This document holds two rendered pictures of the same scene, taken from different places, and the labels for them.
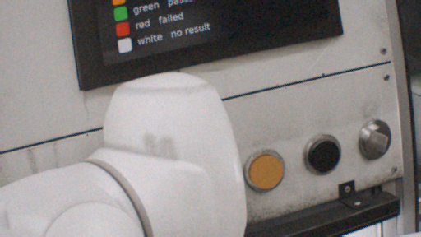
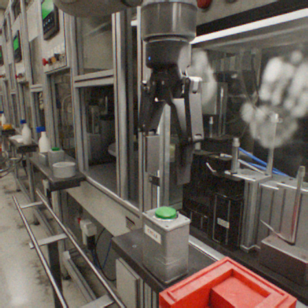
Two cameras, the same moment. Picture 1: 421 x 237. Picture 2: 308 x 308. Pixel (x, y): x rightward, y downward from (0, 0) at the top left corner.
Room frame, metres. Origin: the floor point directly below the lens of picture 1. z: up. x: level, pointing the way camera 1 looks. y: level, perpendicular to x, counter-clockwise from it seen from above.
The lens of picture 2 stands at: (0.63, -0.38, 1.25)
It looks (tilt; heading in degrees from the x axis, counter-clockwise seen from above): 13 degrees down; 73
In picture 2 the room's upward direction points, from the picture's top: straight up
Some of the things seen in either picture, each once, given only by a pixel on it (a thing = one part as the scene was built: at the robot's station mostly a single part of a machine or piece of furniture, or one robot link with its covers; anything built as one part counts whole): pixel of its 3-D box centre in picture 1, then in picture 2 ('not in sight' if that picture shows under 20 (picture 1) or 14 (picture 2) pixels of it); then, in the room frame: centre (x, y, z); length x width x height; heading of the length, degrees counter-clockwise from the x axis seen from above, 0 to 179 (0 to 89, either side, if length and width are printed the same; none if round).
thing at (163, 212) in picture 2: not in sight; (165, 215); (0.78, 0.04, 1.03); 0.04 x 0.04 x 0.02
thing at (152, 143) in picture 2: not in sight; (152, 154); (0.77, 0.08, 1.14); 0.03 x 0.01 x 0.07; 18
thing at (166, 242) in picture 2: not in sight; (168, 240); (0.79, 0.04, 0.97); 0.08 x 0.08 x 0.12; 18
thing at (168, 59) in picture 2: not in sight; (167, 72); (0.78, 0.04, 1.29); 0.08 x 0.07 x 0.09; 108
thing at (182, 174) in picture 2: not in sight; (182, 163); (0.80, 0.00, 1.14); 0.03 x 0.01 x 0.07; 18
